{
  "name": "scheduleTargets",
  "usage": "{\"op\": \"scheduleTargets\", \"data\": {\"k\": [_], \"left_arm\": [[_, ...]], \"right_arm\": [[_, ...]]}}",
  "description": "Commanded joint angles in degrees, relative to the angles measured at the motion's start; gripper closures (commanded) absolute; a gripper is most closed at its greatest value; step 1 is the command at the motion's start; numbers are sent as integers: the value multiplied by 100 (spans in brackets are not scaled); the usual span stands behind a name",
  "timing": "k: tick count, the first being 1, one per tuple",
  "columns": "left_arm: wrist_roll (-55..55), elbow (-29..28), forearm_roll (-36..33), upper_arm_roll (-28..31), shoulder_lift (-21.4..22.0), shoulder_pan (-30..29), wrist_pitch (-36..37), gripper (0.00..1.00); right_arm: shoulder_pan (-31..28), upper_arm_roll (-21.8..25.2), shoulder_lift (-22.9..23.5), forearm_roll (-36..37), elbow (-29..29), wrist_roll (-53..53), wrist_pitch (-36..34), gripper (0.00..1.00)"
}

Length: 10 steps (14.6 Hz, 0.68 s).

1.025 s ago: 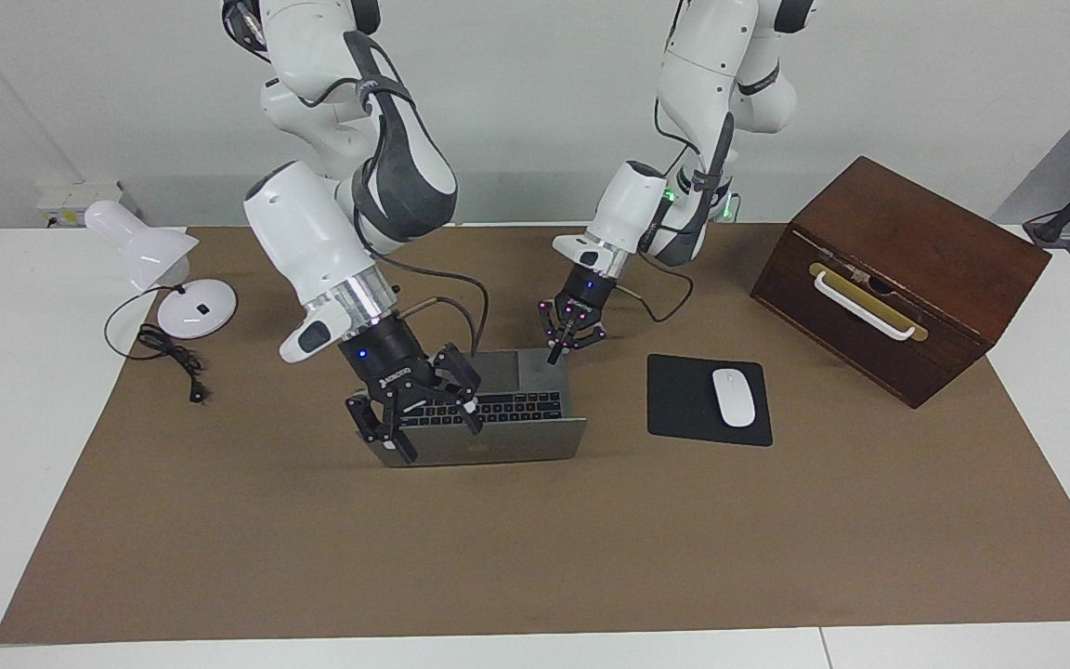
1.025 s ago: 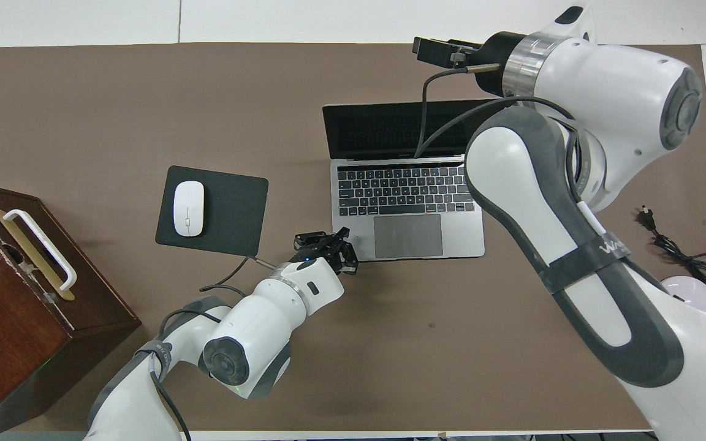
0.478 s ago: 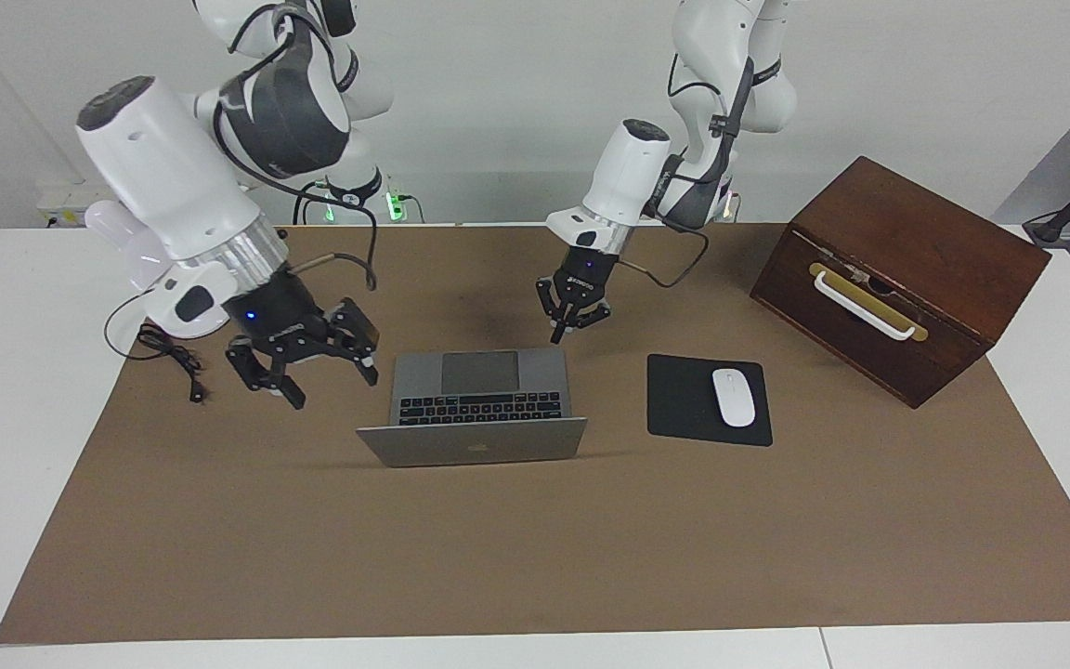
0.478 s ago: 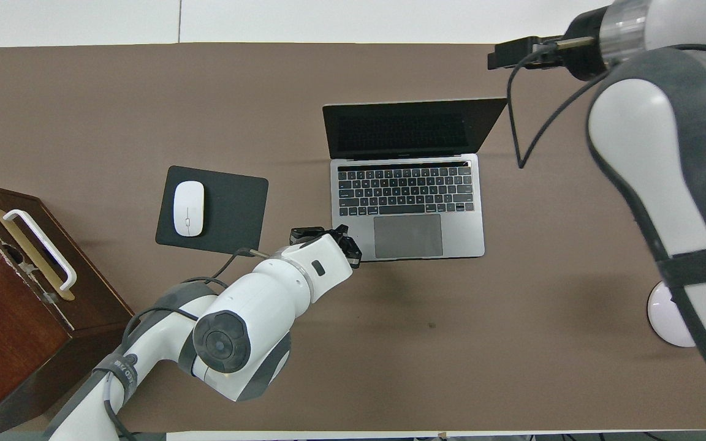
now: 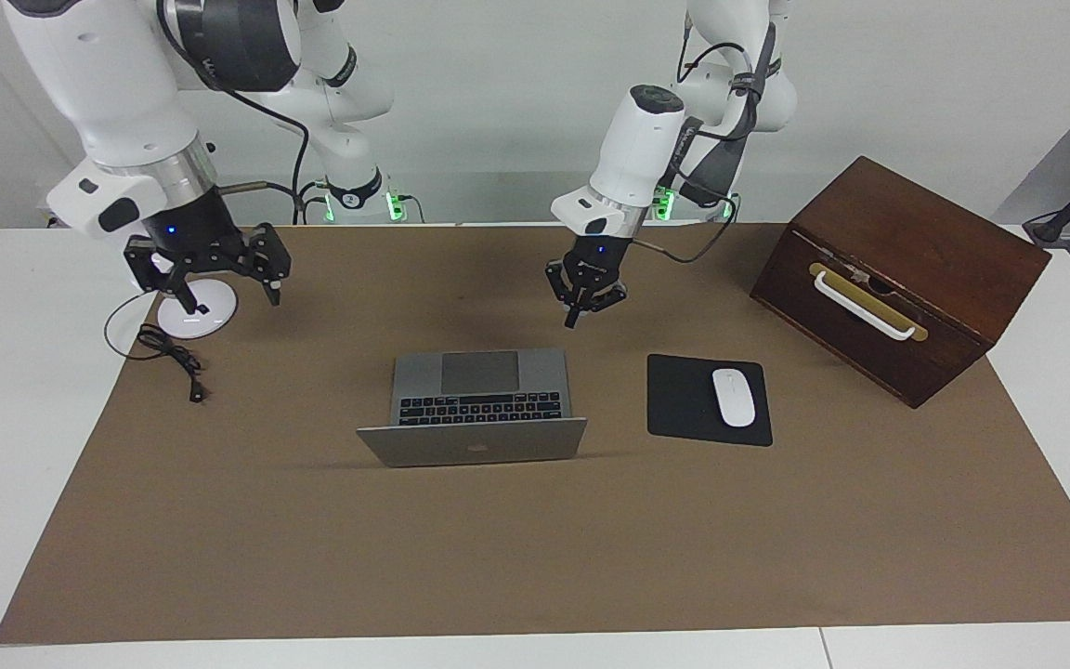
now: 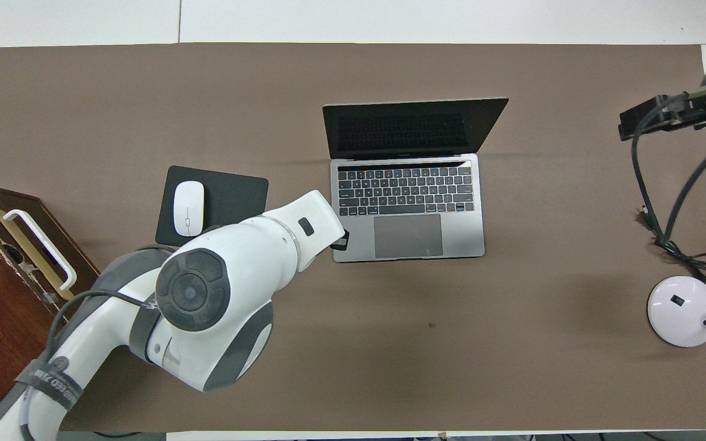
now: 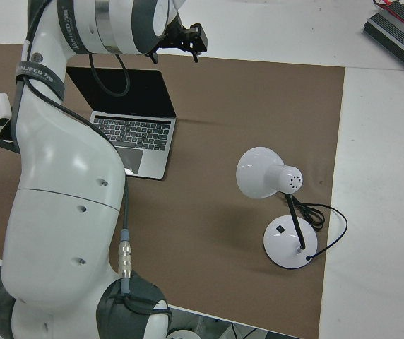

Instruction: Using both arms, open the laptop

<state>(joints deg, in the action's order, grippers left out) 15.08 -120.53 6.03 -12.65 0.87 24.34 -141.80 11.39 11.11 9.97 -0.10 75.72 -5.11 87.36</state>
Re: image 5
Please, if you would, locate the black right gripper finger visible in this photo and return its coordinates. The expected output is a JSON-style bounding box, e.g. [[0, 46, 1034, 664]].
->
[[246, 222, 294, 307], [124, 236, 202, 315]]

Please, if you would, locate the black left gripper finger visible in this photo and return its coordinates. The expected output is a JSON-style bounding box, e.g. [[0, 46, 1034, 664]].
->
[[581, 278, 630, 316], [545, 261, 583, 330]]

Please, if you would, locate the silver Apple laptop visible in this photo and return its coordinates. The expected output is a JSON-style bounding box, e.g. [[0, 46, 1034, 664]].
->
[[356, 348, 590, 468]]

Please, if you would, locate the white desk lamp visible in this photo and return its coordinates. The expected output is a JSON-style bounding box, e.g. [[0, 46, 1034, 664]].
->
[[150, 269, 239, 339]]

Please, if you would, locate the black mouse pad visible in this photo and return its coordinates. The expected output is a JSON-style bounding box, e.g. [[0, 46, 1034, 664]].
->
[[646, 353, 774, 448]]

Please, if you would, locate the white computer mouse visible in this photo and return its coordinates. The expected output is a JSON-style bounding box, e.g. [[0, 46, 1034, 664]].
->
[[712, 369, 757, 428]]

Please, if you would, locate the brown paper table mat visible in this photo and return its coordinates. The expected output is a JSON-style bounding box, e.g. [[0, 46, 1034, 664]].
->
[[0, 223, 1070, 645]]

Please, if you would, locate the dark brown wooden box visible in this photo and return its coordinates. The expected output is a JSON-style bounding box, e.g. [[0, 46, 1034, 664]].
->
[[750, 155, 1052, 410]]

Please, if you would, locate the black arm base cable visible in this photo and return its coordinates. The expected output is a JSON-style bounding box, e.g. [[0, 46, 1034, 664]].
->
[[291, 180, 333, 226]]

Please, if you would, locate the black lamp power cable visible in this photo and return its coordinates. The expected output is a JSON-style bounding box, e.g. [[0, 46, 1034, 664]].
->
[[104, 290, 208, 404]]

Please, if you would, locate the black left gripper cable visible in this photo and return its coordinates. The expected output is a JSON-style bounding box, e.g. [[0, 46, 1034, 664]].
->
[[633, 190, 742, 267]]

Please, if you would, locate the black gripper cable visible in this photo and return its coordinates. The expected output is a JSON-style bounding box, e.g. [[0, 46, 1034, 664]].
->
[[156, 0, 313, 227], [633, 190, 742, 267]]

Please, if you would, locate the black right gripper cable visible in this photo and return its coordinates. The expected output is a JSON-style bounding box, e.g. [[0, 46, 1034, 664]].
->
[[156, 0, 313, 227]]

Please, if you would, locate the white box handle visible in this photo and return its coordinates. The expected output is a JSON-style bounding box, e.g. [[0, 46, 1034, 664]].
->
[[814, 271, 918, 341]]

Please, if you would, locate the brass handle plate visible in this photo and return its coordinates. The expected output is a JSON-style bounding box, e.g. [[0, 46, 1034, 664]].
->
[[808, 262, 930, 344]]

